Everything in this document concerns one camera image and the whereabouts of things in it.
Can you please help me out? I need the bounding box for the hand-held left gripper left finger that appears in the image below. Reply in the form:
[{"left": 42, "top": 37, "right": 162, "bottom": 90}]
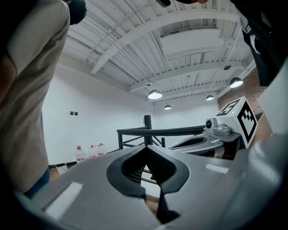
[{"left": 33, "top": 145, "right": 163, "bottom": 230}]

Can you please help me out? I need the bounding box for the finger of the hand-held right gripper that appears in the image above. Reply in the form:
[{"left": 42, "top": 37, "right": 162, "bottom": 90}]
[
  {"left": 171, "top": 140, "right": 224, "bottom": 157},
  {"left": 167, "top": 135, "right": 206, "bottom": 148}
]

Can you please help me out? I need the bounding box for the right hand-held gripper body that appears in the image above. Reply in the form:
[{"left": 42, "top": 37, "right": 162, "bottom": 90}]
[{"left": 202, "top": 96, "right": 258, "bottom": 160}]

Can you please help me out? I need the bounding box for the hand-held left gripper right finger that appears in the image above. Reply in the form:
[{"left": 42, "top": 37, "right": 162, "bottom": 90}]
[{"left": 146, "top": 145, "right": 243, "bottom": 230}]

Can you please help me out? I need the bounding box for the person's right forearm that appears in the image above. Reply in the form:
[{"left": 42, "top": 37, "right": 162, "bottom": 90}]
[{"left": 256, "top": 113, "right": 274, "bottom": 148}]

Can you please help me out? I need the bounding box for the red label water bottle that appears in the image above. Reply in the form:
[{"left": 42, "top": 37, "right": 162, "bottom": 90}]
[
  {"left": 76, "top": 145, "right": 87, "bottom": 164},
  {"left": 97, "top": 142, "right": 107, "bottom": 157},
  {"left": 88, "top": 145, "right": 98, "bottom": 159}
]

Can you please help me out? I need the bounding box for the black metal railing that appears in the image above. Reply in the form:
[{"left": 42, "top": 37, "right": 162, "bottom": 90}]
[{"left": 117, "top": 115, "right": 206, "bottom": 183}]

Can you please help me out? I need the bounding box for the person's black shirt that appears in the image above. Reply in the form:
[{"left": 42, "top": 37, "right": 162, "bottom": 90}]
[{"left": 234, "top": 0, "right": 288, "bottom": 87}]

